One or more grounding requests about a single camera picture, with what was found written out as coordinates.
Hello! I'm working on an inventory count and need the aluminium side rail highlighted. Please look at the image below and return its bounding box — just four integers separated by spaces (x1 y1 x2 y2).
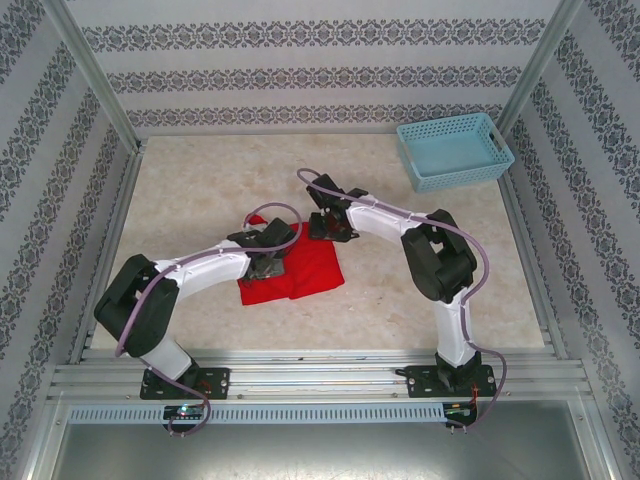
499 169 571 361
67 142 146 365

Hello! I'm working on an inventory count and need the blue plastic basket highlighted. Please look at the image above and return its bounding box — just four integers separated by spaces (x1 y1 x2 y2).
396 112 516 194

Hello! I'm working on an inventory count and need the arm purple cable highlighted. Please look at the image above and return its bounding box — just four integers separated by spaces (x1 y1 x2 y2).
297 168 514 434
114 202 304 439

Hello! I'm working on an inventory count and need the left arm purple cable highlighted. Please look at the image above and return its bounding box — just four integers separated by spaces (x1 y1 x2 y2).
114 202 304 439

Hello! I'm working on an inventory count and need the aluminium frame post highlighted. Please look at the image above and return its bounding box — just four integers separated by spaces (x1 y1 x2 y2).
42 0 144 149
494 0 586 139

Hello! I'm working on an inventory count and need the slotted grey cable duct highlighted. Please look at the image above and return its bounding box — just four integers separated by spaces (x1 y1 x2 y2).
67 403 446 425

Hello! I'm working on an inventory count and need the red t-shirt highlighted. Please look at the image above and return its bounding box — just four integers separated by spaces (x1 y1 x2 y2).
237 212 346 306

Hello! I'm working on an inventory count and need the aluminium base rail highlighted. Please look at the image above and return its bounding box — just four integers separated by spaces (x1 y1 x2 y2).
47 349 594 401

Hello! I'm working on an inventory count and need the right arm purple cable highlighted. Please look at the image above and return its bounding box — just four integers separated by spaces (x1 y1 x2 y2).
297 168 514 434

